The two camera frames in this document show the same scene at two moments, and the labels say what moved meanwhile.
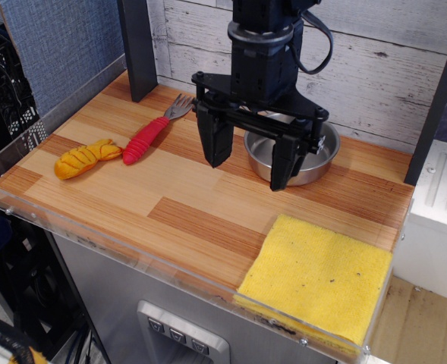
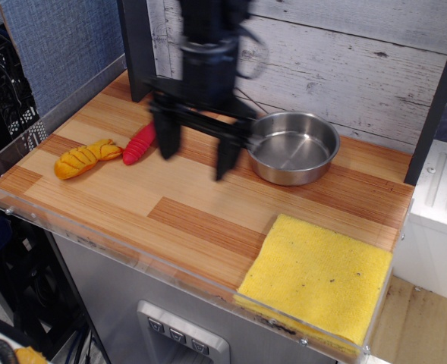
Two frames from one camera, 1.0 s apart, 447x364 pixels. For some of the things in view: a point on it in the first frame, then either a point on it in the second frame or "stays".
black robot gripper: [265, 63] to [204, 98]
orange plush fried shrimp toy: [74, 161] stays
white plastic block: [431, 249] stays
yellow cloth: [316, 280] stays
